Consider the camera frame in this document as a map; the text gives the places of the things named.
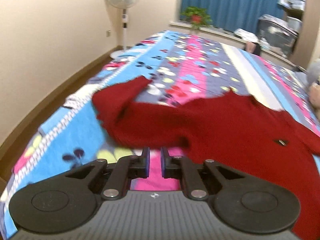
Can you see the potted green plant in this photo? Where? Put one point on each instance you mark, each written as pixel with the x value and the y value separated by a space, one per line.
pixel 197 17

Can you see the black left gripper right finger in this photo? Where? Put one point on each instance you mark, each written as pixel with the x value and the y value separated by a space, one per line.
pixel 240 200

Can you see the red knit sweater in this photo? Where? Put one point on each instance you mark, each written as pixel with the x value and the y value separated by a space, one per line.
pixel 235 130

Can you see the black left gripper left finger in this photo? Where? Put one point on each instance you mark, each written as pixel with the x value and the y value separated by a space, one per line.
pixel 68 200

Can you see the cluttered storage shelf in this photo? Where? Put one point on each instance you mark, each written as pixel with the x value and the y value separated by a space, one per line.
pixel 294 11

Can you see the white items on sill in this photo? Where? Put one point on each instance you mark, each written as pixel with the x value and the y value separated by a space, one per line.
pixel 246 35

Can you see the beige star-pattern quilt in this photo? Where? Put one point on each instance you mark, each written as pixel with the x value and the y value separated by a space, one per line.
pixel 313 73

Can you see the colourful floral bed blanket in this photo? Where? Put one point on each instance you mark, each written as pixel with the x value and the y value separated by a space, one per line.
pixel 182 67

